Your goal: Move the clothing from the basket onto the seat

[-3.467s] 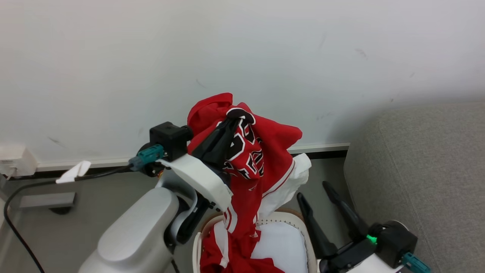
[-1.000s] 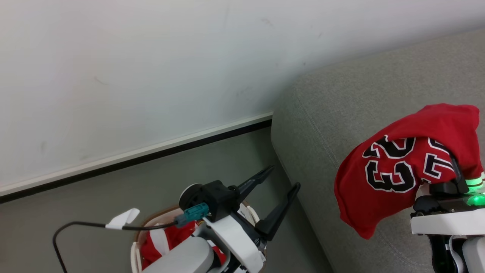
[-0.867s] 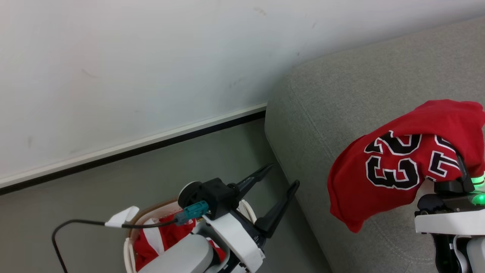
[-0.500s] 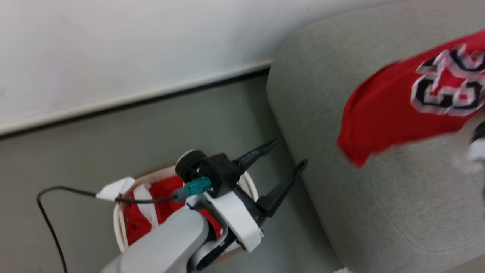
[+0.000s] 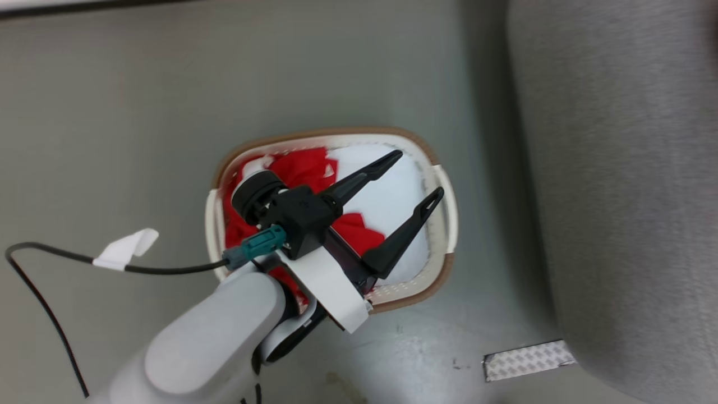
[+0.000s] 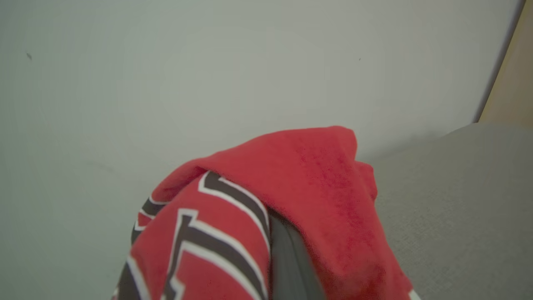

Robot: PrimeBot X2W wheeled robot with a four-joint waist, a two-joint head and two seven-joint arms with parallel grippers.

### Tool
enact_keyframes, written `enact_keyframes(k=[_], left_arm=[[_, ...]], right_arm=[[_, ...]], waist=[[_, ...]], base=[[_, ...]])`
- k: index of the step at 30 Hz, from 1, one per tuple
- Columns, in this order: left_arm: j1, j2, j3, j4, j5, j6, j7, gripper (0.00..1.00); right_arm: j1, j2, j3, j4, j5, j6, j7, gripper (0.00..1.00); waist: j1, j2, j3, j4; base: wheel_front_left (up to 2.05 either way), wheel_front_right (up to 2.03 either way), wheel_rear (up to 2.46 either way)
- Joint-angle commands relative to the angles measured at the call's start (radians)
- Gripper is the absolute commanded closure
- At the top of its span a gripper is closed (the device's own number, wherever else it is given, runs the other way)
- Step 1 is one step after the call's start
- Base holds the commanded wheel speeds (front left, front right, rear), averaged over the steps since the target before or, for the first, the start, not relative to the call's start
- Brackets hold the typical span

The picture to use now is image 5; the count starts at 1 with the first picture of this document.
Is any white tape label on cable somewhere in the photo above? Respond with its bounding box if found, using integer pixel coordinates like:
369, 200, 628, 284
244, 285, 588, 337
92, 228, 160, 272

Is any silver patterned tape strip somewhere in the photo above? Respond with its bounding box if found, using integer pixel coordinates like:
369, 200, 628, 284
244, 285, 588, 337
484, 339, 577, 383

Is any thin black cable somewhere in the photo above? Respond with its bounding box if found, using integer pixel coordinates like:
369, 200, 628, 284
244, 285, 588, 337
4, 242, 231, 398

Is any white laundry basket brown rim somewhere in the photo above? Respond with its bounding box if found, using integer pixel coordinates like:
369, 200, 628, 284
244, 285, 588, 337
205, 126, 459, 315

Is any grey fabric sofa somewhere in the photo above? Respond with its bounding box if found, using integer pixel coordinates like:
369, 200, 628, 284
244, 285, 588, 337
505, 0, 718, 404

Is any red clothing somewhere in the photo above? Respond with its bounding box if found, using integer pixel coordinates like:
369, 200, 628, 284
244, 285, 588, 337
223, 147, 388, 306

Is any white clothing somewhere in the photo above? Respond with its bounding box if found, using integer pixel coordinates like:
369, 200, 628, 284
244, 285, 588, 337
323, 143, 432, 287

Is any teal cable connector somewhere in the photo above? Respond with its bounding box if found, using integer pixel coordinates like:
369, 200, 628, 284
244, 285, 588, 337
223, 224, 288, 270

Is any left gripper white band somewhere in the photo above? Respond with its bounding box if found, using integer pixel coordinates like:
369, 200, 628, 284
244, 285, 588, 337
276, 150, 445, 334

